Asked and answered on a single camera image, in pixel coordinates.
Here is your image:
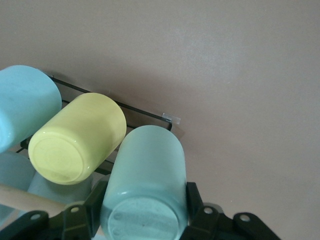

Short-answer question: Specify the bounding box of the clear tape piece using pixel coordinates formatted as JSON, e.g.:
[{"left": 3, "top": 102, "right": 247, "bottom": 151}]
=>
[{"left": 162, "top": 112, "right": 182, "bottom": 125}]

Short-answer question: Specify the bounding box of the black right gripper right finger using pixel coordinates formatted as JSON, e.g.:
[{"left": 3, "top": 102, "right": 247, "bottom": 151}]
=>
[{"left": 179, "top": 181, "right": 225, "bottom": 240}]

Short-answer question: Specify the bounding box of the light blue cup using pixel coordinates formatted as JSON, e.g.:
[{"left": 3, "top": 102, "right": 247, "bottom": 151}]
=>
[{"left": 0, "top": 64, "right": 63, "bottom": 153}]

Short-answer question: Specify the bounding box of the grey cup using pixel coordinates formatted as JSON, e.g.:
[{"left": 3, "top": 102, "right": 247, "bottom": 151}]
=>
[
  {"left": 0, "top": 151, "right": 36, "bottom": 221},
  {"left": 27, "top": 172, "right": 94, "bottom": 204}
]

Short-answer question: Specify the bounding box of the pale green cup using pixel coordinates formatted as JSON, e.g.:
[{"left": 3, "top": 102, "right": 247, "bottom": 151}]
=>
[{"left": 99, "top": 124, "right": 188, "bottom": 240}]

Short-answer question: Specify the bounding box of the black wire cup rack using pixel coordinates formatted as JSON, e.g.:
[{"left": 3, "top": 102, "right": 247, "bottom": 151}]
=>
[{"left": 0, "top": 72, "right": 174, "bottom": 218}]

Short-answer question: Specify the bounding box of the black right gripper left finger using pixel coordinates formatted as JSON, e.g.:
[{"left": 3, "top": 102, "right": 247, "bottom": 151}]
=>
[{"left": 62, "top": 179, "right": 109, "bottom": 240}]

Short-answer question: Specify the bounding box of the yellow cup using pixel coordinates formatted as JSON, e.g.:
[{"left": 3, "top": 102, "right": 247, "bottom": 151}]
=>
[{"left": 27, "top": 92, "right": 127, "bottom": 186}]

